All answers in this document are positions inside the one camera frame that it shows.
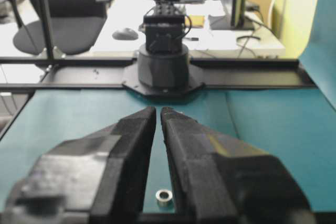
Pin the black aluminium frame rail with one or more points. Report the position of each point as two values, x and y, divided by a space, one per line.
70 73

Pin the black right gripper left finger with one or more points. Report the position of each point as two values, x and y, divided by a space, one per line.
94 179

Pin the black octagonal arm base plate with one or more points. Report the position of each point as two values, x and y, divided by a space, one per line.
154 81

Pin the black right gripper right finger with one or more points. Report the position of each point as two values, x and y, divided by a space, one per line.
221 179

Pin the black vertical frame post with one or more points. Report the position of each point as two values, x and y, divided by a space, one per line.
52 52

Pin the black computer monitor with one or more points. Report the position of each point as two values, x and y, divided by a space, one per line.
234 17

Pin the black office chair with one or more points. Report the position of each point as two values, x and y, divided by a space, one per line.
75 24

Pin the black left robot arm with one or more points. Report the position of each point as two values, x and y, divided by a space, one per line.
163 59

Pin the grey computer mouse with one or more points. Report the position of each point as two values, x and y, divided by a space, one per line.
125 34

